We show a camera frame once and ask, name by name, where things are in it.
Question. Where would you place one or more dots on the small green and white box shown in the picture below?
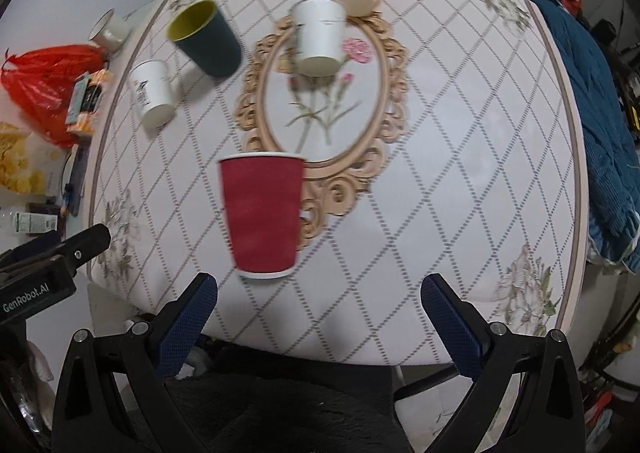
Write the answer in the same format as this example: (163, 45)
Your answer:
(32, 222)

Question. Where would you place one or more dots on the yellow snack bag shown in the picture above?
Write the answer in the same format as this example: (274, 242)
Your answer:
(17, 158)

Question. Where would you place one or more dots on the white enamel mug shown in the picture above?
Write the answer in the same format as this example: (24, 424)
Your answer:
(111, 33)

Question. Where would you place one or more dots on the white paper cup with print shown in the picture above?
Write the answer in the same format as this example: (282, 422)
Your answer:
(152, 93)

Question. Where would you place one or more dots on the pale blue packet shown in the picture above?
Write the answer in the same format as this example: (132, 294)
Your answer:
(77, 100)

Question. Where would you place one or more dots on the plain white paper cup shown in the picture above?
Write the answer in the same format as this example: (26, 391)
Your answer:
(318, 30)

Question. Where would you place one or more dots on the dark green cup yellow inside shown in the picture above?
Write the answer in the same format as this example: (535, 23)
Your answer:
(212, 45)

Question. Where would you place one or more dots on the floral patterned table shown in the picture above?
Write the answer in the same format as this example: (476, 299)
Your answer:
(450, 158)

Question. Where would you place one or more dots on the blue knitted blanket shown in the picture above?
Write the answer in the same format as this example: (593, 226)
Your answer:
(595, 123)

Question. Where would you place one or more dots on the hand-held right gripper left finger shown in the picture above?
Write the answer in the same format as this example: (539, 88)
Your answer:
(184, 330)

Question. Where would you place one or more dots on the orange snack packet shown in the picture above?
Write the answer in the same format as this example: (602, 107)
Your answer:
(97, 98)

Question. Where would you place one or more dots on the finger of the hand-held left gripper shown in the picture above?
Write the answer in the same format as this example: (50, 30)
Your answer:
(82, 245)

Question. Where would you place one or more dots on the red plastic bag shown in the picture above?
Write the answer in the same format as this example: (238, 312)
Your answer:
(37, 83)

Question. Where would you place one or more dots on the red paper cup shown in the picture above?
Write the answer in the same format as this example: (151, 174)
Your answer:
(262, 213)

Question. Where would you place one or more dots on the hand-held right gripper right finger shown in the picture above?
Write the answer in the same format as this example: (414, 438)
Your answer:
(454, 330)

